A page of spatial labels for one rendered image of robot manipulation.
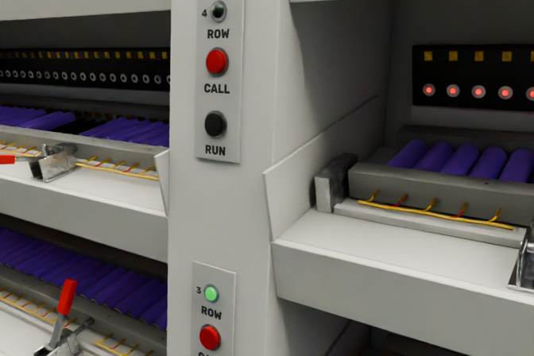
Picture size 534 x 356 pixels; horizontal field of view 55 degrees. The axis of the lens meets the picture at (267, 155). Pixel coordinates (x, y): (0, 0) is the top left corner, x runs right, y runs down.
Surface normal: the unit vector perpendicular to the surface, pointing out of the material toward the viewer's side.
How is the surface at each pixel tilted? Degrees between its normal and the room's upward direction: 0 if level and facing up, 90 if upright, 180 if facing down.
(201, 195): 90
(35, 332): 15
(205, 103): 90
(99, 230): 105
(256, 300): 90
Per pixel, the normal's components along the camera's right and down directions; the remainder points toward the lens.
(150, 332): -0.11, -0.93
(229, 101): -0.55, 0.09
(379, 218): -0.54, 0.35
